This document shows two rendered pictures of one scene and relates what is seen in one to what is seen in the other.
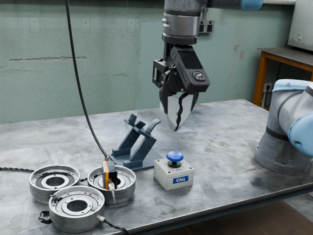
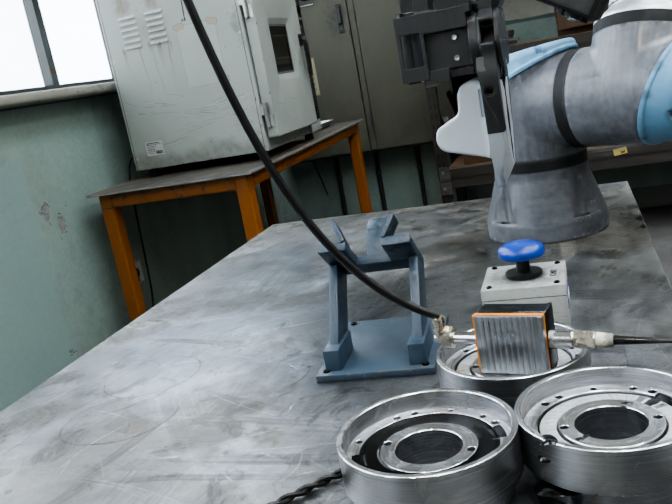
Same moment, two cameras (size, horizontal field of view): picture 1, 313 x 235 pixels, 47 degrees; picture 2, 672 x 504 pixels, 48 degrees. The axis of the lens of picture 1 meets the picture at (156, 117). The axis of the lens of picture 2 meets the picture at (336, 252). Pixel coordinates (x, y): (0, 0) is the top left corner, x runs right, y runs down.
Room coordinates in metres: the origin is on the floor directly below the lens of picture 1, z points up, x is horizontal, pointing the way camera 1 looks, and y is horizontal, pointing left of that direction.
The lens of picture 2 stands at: (0.40, 0.51, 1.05)
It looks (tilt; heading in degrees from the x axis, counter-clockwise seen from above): 13 degrees down; 316
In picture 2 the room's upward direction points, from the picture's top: 11 degrees counter-clockwise
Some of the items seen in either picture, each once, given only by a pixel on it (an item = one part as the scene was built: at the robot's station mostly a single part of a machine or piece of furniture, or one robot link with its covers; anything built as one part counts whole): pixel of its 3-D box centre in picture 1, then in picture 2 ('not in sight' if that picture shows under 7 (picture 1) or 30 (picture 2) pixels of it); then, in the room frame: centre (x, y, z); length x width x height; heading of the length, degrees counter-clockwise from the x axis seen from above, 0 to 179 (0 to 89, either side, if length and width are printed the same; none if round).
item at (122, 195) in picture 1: (111, 184); (514, 373); (0.68, 0.09, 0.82); 0.10 x 0.10 x 0.04
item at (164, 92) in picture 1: (170, 93); (489, 78); (0.74, -0.03, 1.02); 0.05 x 0.02 x 0.09; 116
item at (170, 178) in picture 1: (175, 171); (527, 295); (0.75, -0.05, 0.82); 0.08 x 0.07 x 0.05; 117
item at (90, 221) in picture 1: (77, 209); (612, 435); (0.58, 0.14, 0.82); 0.10 x 0.10 x 0.04
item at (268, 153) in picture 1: (285, 144); (543, 191); (0.89, -0.35, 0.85); 0.15 x 0.15 x 0.10
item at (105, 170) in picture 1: (105, 175); (511, 342); (0.67, 0.10, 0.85); 0.05 x 0.02 x 0.04; 15
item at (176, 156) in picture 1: (174, 162); (523, 269); (0.74, -0.05, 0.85); 0.04 x 0.04 x 0.05
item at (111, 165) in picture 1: (112, 181); (553, 337); (0.65, 0.08, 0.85); 0.17 x 0.02 x 0.04; 15
